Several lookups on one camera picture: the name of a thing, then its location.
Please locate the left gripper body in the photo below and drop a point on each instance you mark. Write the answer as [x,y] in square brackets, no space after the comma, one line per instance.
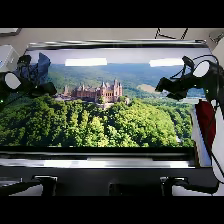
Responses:
[45,89]

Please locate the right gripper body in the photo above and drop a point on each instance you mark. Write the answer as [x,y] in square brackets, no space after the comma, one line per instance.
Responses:
[174,86]

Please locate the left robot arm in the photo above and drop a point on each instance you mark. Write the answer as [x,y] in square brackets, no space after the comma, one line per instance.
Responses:
[12,81]

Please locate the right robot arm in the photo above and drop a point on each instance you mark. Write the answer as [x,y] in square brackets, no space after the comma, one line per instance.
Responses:
[202,69]

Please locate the blue garment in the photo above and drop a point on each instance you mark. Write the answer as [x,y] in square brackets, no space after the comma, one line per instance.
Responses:
[43,66]

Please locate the red garment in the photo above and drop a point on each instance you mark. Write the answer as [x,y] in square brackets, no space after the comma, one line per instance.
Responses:
[204,116]

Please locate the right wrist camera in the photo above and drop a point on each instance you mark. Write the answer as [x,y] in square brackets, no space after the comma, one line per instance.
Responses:
[187,62]

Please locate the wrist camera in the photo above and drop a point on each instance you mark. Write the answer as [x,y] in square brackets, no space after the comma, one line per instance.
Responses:
[187,62]
[24,60]

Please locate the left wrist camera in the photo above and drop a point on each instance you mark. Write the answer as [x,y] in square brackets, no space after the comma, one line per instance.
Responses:
[24,60]

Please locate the silver frame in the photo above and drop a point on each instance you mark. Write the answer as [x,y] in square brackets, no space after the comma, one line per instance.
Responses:
[100,163]

